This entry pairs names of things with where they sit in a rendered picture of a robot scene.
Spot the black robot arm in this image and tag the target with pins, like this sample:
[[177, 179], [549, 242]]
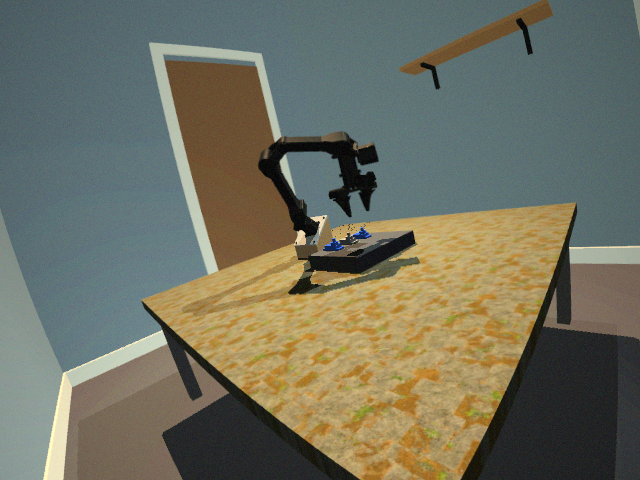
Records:
[[339, 144]]

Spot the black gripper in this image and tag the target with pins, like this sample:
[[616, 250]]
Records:
[[341, 194]]

